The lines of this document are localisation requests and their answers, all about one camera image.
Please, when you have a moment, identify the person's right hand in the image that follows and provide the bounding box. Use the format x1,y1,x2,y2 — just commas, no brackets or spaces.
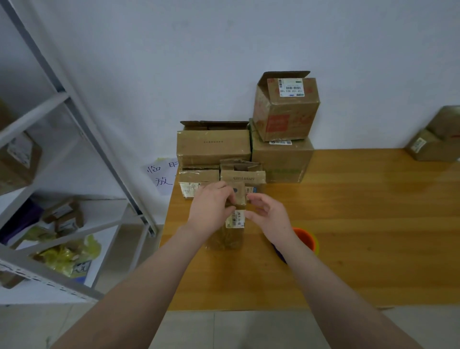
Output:
244,192,296,245

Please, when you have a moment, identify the person's left hand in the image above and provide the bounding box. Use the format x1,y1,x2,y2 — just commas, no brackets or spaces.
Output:
185,180,236,242

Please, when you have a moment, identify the box barcode label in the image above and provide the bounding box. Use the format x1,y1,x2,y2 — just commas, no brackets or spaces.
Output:
208,183,254,250

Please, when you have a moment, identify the blue orange tape dispenser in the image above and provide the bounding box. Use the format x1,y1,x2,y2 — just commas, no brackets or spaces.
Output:
273,227,321,263

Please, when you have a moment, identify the stack of cardboard boxes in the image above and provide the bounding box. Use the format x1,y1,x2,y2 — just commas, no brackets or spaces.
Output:
176,70,321,200

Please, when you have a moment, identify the small brown cardboard box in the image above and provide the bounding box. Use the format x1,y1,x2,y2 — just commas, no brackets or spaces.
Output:
406,129,460,163

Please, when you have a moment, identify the squat red-printed cardboard box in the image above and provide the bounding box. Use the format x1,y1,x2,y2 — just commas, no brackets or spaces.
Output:
427,105,460,141

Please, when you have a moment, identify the person's right forearm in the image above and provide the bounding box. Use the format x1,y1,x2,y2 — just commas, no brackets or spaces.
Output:
276,233,421,349

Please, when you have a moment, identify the person's left forearm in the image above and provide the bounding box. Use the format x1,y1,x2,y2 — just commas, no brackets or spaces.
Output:
54,226,206,349

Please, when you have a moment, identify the brown cardboard scrap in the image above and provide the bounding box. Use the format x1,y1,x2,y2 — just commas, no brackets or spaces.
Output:
0,269,26,289

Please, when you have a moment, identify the wooden table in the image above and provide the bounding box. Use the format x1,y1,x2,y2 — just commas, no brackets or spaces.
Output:
160,149,460,312

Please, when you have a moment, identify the small open carton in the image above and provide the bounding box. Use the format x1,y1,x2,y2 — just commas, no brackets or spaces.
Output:
42,199,85,234

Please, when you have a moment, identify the yellow plastic bag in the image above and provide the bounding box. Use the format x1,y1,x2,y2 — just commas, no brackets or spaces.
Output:
36,236,102,279

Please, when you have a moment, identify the dark blue bag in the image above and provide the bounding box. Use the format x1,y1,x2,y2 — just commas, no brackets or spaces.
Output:
0,200,44,245

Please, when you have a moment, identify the large worn shelf carton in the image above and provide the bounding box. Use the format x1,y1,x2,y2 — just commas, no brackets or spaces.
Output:
0,101,43,195

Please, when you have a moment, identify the grey metal shelf rack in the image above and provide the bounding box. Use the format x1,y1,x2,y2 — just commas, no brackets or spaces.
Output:
0,0,161,302

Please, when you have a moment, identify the white paper wall sign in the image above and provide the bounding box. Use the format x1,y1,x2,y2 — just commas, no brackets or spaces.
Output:
141,158,178,197

